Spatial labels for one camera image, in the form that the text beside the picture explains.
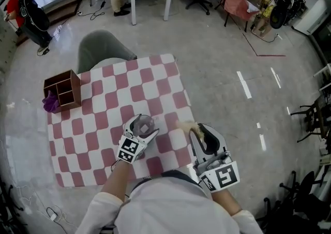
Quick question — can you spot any pink folding chair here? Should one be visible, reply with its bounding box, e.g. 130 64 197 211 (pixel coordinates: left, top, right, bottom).
214 0 261 33

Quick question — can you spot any brown wooden organizer box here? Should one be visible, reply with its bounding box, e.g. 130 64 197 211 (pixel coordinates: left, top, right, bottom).
43 69 82 112

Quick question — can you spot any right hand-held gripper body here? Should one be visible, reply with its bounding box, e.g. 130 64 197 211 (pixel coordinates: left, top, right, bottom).
193 150 241 193

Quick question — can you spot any black floor cable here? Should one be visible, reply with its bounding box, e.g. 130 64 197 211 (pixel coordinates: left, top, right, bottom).
77 0 107 22

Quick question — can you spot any clear glass cup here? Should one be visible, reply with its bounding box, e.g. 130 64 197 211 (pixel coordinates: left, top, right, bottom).
132 114 156 137

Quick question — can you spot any white cabinet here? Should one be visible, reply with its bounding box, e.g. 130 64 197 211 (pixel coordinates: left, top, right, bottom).
291 0 331 36

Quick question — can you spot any pink white checkered tablecloth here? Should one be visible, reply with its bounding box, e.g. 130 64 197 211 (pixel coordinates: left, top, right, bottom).
47 53 205 188

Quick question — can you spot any person's white shirt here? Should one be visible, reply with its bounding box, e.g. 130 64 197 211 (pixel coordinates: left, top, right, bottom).
74 170 265 234

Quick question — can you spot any purple cloth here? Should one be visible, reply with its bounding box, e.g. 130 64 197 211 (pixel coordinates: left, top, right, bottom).
41 90 62 113

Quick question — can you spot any grey chair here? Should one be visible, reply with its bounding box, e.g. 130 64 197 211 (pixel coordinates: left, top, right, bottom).
77 29 138 75

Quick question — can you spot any white charger with cable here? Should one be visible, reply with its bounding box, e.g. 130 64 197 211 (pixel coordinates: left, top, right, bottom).
45 206 68 225

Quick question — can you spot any black swivel chair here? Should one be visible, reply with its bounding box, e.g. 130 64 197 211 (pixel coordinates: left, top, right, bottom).
263 170 331 234

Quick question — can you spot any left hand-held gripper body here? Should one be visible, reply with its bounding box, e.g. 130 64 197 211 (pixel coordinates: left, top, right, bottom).
116 129 147 164

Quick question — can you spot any black frame chair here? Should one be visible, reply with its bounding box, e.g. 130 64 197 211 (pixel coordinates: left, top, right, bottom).
290 95 331 143

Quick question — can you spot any person's left forearm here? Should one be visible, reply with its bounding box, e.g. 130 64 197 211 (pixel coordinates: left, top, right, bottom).
99 159 130 203

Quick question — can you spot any person's right forearm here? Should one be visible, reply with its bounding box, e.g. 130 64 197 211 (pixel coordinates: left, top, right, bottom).
210 188 244 216

